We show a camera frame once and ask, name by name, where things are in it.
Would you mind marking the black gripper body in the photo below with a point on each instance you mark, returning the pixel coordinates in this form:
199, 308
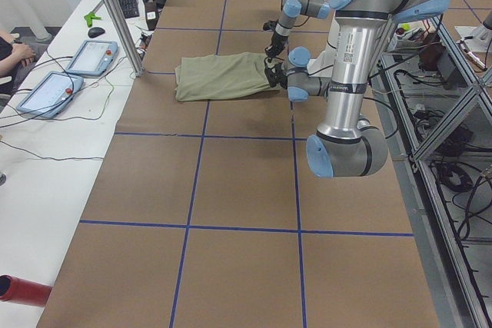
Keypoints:
281, 77
277, 41

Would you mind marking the green long-sleeve shirt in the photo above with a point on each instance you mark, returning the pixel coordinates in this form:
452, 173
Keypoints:
215, 77

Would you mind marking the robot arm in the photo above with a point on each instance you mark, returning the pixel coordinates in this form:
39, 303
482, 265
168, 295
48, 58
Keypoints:
290, 10
345, 144

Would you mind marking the person hand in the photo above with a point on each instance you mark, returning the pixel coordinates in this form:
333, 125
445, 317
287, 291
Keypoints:
22, 54

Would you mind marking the black keyboard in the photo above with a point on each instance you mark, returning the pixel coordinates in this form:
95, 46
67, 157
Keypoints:
129, 8

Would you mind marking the teach pendant far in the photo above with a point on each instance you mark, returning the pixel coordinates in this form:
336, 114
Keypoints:
93, 58

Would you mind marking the teach pendant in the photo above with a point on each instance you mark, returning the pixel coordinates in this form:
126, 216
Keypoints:
93, 58
51, 95

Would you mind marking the black computer mouse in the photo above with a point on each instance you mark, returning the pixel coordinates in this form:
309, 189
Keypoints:
94, 32

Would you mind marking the green plastic tool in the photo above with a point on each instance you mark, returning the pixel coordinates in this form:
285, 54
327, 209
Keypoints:
90, 17

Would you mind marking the teach pendant near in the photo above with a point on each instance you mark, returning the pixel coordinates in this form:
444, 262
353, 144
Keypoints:
51, 95

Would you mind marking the red cylinder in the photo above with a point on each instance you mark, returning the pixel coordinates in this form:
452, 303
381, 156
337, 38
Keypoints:
25, 292

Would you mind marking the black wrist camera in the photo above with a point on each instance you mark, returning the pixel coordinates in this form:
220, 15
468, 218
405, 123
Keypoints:
269, 25
269, 70

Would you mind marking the white pedestal base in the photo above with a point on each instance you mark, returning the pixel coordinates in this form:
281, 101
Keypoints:
323, 64

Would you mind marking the aluminium frame post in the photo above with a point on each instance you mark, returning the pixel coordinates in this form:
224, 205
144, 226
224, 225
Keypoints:
121, 27

